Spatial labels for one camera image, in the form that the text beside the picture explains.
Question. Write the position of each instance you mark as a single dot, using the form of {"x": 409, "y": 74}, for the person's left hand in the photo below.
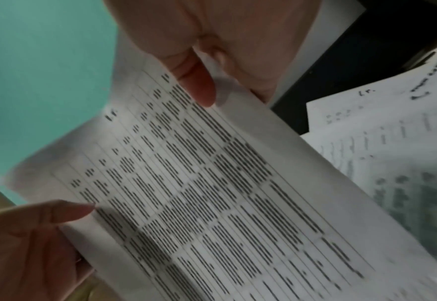
{"x": 25, "y": 250}

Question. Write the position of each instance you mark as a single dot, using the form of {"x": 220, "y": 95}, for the person's right hand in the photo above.
{"x": 240, "y": 35}

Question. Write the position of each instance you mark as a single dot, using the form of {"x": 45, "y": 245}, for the thick bundle of printed papers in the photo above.
{"x": 222, "y": 191}

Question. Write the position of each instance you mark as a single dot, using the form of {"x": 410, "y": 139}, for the pile of printed papers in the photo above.
{"x": 370, "y": 123}

